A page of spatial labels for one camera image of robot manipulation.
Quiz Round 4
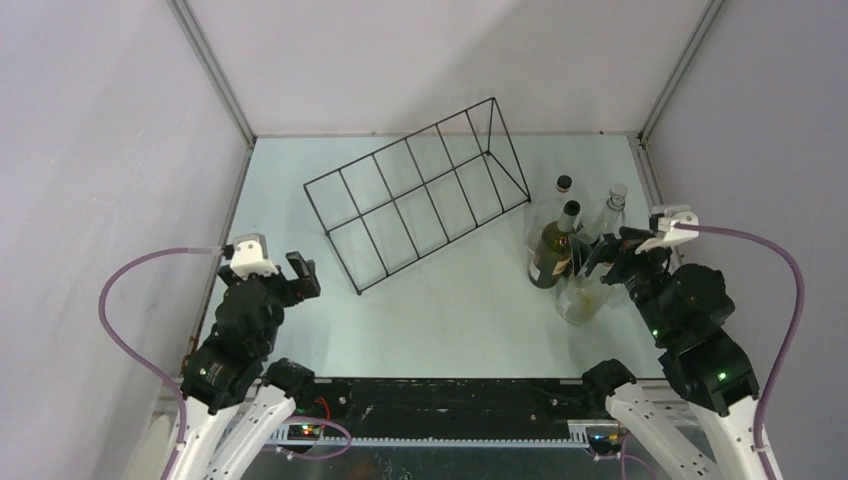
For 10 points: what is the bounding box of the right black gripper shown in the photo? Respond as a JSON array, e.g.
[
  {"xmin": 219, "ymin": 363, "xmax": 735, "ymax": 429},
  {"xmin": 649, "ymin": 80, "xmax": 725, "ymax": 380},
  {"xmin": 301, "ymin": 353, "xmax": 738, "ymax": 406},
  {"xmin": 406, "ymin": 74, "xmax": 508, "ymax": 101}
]
[{"xmin": 566, "ymin": 224, "xmax": 675, "ymax": 340}]

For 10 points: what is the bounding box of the tall clear bottle black label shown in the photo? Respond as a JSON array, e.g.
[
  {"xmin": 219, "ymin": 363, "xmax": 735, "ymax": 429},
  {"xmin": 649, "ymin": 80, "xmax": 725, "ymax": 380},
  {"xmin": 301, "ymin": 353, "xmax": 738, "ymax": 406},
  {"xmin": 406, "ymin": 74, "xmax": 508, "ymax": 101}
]
[{"xmin": 581, "ymin": 183, "xmax": 629, "ymax": 245}]

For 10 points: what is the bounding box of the dark green wine bottle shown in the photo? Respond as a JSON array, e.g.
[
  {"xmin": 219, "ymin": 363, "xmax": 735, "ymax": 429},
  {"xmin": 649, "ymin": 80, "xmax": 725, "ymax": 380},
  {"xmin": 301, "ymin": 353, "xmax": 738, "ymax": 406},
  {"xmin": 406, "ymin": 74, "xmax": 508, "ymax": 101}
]
[{"xmin": 528, "ymin": 200, "xmax": 581, "ymax": 289}]

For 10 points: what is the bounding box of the clear bottle brown stopper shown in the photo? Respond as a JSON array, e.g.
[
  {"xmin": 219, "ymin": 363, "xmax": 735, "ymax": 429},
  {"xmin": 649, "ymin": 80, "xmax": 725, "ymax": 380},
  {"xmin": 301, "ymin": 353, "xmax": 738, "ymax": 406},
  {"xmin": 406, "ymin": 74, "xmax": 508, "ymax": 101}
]
[{"xmin": 555, "ymin": 263, "xmax": 614, "ymax": 325}]

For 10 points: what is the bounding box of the clear bottle black cork stopper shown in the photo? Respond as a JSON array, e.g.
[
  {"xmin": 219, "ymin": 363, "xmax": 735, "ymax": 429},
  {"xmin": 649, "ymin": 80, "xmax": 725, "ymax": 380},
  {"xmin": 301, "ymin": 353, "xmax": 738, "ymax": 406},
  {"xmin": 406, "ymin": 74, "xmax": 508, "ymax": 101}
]
[{"xmin": 524, "ymin": 175, "xmax": 573, "ymax": 253}]

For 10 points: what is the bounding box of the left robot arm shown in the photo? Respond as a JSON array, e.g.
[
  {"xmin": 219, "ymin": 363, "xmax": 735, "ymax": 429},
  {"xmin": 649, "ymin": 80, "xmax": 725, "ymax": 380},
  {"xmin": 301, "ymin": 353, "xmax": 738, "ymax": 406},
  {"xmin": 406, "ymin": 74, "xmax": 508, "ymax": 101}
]
[{"xmin": 163, "ymin": 247, "xmax": 321, "ymax": 479}]

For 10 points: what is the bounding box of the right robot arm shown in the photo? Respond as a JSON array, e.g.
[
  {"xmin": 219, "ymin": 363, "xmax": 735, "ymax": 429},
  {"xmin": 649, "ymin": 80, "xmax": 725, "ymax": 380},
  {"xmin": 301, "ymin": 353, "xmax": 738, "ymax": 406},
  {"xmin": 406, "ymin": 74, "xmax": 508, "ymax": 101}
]
[{"xmin": 581, "ymin": 227, "xmax": 782, "ymax": 479}]

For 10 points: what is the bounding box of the small circuit board left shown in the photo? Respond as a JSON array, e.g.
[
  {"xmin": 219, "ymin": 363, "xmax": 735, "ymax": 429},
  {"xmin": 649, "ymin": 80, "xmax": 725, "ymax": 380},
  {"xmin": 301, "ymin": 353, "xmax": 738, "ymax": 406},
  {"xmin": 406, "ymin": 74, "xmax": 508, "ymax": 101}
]
[{"xmin": 286, "ymin": 424, "xmax": 324, "ymax": 442}]

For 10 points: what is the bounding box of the small circuit board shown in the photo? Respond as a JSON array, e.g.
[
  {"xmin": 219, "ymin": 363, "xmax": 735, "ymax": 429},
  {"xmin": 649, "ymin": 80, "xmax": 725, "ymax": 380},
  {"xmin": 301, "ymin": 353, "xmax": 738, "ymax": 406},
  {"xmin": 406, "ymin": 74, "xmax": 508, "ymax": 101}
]
[
  {"xmin": 589, "ymin": 433, "xmax": 627, "ymax": 447},
  {"xmin": 286, "ymin": 424, "xmax": 324, "ymax": 442}
]

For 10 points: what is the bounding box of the small circuit board right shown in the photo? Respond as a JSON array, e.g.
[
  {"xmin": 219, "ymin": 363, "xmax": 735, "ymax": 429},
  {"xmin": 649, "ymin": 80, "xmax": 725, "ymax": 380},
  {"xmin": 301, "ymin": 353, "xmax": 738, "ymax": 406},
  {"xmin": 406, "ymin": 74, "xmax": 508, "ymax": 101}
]
[{"xmin": 589, "ymin": 433, "xmax": 627, "ymax": 447}]

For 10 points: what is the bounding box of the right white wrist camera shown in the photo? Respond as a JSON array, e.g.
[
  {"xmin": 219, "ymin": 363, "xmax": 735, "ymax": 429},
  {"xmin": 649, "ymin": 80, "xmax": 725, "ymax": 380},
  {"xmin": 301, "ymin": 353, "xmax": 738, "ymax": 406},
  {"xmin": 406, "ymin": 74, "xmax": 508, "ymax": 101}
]
[{"xmin": 635, "ymin": 204, "xmax": 699, "ymax": 254}]

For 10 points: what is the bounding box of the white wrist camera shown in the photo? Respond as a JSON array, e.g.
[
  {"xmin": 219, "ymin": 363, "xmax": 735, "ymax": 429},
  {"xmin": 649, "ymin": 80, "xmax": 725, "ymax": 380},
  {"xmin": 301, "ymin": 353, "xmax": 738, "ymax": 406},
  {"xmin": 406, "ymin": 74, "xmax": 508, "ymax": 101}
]
[
  {"xmin": 635, "ymin": 204, "xmax": 699, "ymax": 254},
  {"xmin": 228, "ymin": 233, "xmax": 279, "ymax": 280}
]

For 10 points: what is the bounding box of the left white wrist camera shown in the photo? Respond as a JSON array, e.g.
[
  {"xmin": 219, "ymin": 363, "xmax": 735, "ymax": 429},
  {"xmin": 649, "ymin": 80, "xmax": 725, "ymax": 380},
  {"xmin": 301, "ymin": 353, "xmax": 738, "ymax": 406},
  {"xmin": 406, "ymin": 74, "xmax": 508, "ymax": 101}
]
[{"xmin": 228, "ymin": 233, "xmax": 279, "ymax": 280}]

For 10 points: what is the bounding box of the black wire wine rack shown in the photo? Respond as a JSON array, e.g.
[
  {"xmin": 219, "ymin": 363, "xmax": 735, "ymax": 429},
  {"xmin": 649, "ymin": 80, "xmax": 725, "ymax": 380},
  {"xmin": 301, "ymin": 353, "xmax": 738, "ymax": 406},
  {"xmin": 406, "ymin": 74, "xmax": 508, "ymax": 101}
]
[{"xmin": 303, "ymin": 97, "xmax": 532, "ymax": 295}]

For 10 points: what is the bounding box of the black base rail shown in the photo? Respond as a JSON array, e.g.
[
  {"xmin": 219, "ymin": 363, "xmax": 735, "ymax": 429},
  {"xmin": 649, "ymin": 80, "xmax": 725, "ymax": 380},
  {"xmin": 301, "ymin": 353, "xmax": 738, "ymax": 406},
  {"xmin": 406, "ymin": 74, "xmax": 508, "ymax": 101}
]
[{"xmin": 296, "ymin": 377, "xmax": 610, "ymax": 445}]

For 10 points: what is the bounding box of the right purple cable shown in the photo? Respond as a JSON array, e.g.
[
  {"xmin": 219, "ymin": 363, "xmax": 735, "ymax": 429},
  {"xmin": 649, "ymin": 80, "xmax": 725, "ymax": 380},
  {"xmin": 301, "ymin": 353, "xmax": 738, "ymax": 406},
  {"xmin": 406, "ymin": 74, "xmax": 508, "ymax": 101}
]
[{"xmin": 675, "ymin": 223, "xmax": 807, "ymax": 480}]

